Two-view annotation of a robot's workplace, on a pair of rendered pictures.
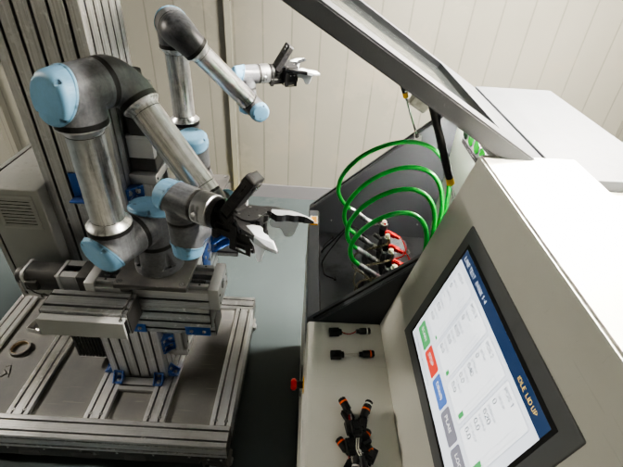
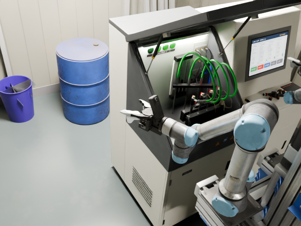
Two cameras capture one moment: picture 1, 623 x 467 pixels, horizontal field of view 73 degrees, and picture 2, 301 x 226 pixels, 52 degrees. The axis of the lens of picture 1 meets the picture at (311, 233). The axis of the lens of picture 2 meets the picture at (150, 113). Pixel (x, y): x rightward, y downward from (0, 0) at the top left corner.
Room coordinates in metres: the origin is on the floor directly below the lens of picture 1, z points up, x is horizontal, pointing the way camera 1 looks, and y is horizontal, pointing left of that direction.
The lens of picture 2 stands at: (2.44, 1.07, 2.33)
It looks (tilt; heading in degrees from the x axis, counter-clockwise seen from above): 38 degrees down; 237
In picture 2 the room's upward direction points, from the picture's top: 5 degrees clockwise
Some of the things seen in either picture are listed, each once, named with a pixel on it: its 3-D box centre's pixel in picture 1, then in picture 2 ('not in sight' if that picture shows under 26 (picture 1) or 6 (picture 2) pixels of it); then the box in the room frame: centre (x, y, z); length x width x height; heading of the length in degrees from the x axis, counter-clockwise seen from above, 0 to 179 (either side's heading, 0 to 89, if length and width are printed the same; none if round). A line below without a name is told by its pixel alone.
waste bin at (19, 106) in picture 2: not in sight; (19, 98); (2.18, -2.00, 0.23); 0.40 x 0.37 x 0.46; 1
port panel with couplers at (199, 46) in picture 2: not in sight; (199, 61); (1.01, -0.52, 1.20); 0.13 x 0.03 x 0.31; 2
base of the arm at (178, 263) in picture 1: (158, 250); not in sight; (1.03, 0.48, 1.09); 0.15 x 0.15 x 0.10
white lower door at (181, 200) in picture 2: (303, 343); (200, 185); (1.23, 0.00, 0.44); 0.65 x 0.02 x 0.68; 2
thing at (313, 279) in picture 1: (312, 271); (209, 144); (1.23, -0.02, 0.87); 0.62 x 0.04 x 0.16; 2
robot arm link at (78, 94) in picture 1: (97, 176); not in sight; (0.91, 0.54, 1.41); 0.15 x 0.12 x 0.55; 155
